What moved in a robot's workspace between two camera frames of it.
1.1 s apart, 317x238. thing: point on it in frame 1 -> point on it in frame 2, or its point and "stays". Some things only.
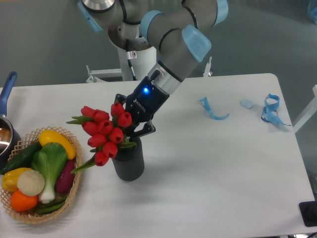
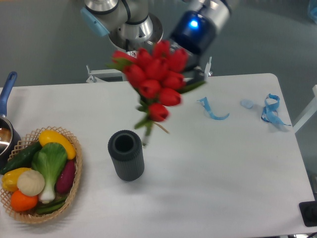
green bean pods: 44,208 stays
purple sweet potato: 65,178 stays
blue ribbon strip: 205,103 stays
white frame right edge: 310,110 stays
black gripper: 145,100 -> 194,32
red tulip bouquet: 107,135 -> 157,75
